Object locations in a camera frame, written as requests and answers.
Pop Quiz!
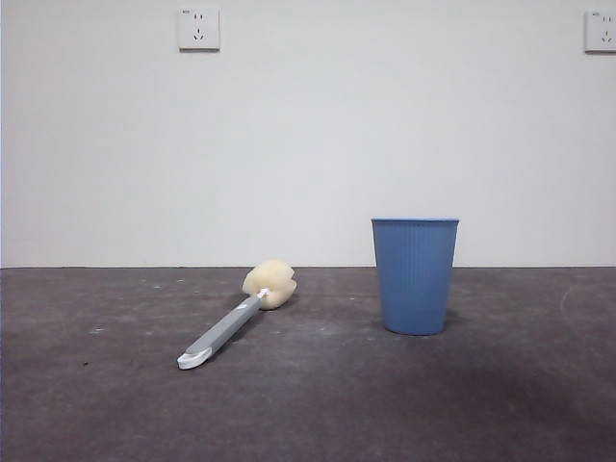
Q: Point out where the blue ribbed plastic cup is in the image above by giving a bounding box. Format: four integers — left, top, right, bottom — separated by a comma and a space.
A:
370, 218, 461, 337

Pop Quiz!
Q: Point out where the sponge cup brush grey handle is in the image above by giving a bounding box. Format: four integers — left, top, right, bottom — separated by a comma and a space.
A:
176, 259, 298, 371

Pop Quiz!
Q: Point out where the white wall socket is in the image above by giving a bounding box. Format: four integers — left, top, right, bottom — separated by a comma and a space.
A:
583, 10, 616, 54
177, 7, 221, 52

